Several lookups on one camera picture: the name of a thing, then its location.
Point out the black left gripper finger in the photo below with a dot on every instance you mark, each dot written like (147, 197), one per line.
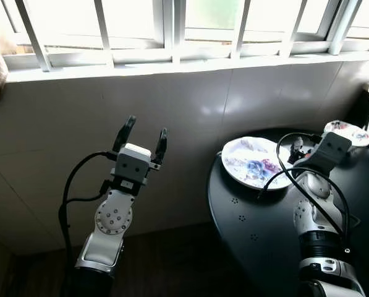
(125, 133)
(161, 147)

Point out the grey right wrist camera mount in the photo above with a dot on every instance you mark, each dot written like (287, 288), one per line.
(334, 148)

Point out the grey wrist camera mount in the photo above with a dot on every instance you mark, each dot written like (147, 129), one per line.
(334, 148)
(133, 164)

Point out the small white floral bowl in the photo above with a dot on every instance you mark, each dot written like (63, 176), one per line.
(351, 131)

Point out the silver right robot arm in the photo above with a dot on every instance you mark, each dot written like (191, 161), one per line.
(314, 216)

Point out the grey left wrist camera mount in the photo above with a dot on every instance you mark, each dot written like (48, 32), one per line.
(133, 164)

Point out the white framed window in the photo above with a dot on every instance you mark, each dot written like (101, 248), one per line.
(172, 25)

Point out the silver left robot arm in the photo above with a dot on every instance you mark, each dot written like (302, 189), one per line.
(113, 216)

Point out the white floral plate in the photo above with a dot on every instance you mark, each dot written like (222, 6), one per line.
(252, 164)

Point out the round black table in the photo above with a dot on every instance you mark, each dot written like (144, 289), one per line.
(264, 247)

